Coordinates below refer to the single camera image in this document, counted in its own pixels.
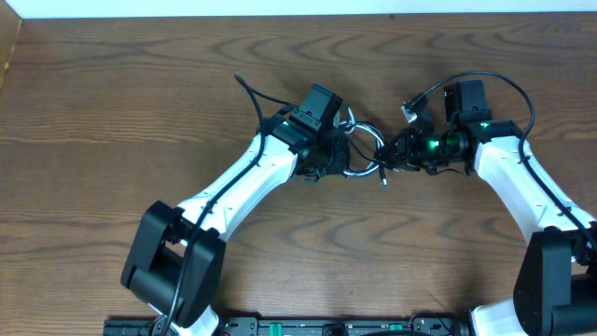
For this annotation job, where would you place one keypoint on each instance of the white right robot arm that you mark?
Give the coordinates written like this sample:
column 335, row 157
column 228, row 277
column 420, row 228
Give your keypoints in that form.
column 555, row 291

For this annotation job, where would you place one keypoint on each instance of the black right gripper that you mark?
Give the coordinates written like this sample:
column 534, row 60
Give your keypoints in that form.
column 392, row 152

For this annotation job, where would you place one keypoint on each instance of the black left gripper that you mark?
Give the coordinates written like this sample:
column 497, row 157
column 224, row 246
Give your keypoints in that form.
column 330, row 156

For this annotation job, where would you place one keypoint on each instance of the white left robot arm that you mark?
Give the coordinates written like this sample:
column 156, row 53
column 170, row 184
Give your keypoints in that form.
column 177, row 254

